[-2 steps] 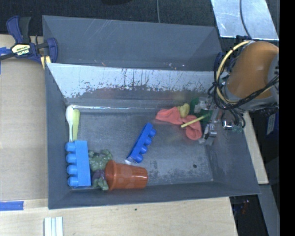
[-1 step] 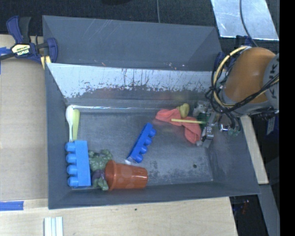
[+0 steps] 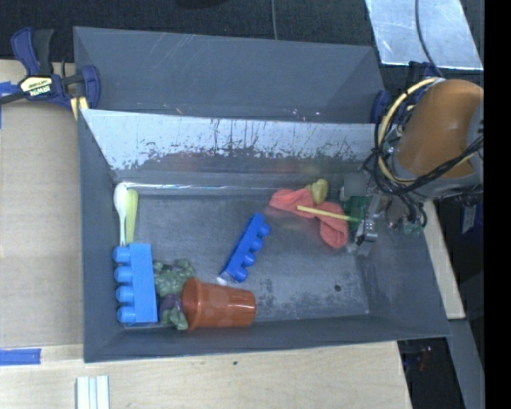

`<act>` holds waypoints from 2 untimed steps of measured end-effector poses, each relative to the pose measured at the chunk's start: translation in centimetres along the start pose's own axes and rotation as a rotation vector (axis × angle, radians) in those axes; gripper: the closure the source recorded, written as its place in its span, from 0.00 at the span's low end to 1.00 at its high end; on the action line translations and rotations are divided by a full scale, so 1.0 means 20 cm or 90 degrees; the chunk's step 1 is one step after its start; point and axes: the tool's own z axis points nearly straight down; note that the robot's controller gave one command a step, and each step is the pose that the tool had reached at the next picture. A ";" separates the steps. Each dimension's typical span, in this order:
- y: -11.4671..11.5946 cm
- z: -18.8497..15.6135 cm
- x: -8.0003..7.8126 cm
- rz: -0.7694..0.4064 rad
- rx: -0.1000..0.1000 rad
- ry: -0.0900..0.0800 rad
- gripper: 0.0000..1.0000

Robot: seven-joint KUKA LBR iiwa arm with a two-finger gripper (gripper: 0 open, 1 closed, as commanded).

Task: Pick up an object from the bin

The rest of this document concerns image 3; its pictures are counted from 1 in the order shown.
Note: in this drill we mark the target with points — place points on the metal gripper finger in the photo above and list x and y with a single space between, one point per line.
369 232

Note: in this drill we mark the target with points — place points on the dark green toy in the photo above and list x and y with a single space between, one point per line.
355 207

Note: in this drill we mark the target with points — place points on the pink cloth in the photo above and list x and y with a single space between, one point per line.
332 228

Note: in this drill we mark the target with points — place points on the yellow stick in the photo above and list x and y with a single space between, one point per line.
319 212

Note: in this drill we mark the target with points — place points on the yellow-green small toy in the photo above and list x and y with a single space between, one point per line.
318 191

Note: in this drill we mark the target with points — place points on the dark blue toy brick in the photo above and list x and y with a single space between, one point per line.
247 249

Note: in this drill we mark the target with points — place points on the grey metal bin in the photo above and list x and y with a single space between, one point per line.
221 228

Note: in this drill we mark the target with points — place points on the red-brown plastic cup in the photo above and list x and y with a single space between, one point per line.
217 305

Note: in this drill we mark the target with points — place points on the green toy figure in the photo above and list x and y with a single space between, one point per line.
170 279

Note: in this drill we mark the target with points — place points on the light blue toy brick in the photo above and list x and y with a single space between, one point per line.
138 283

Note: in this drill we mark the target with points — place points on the pale yellow plastic spoon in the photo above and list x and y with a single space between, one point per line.
132 215

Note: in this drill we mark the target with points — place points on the white plastic spoon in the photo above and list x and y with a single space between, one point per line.
120 200

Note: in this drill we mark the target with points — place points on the pale wood board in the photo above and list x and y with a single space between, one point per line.
38 228

